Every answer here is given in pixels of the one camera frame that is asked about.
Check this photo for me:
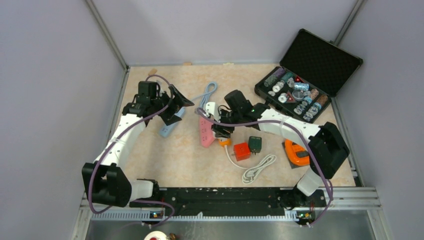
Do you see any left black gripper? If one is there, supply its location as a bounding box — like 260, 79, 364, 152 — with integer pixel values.
151, 84, 194, 125

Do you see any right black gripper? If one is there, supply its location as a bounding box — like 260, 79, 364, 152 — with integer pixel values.
211, 108, 242, 139

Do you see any orange power strip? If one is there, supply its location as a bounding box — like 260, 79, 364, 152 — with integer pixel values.
218, 138, 232, 148

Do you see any pink triangular power strip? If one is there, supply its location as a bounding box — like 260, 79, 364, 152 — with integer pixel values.
198, 117, 215, 148

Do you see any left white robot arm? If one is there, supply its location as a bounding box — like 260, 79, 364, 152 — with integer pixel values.
81, 81, 194, 207

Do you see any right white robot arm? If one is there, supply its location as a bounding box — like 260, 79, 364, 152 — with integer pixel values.
198, 90, 350, 206

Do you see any green cube socket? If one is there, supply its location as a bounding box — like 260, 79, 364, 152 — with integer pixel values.
247, 136, 262, 154

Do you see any red cube socket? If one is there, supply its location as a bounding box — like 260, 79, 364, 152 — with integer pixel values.
233, 142, 251, 162

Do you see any small wooden block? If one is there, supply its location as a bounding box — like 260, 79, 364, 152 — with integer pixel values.
148, 68, 158, 77

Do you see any grey mat under toy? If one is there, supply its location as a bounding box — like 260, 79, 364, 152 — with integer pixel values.
281, 141, 298, 169

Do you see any black open case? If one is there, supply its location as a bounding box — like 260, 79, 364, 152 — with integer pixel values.
254, 29, 363, 123

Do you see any red white emergency button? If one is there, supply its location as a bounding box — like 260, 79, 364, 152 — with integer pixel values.
144, 231, 171, 240

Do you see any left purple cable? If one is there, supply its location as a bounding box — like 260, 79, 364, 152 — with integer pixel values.
87, 74, 176, 229

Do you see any purple cable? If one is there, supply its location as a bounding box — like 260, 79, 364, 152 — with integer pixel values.
87, 74, 176, 229
196, 107, 334, 227

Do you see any blue power strip with cable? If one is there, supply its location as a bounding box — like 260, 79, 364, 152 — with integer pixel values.
158, 81, 219, 139

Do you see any white coiled cable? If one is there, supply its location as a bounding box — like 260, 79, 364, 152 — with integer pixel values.
224, 145, 277, 185

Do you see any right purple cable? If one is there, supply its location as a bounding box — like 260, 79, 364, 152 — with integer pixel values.
196, 107, 334, 227

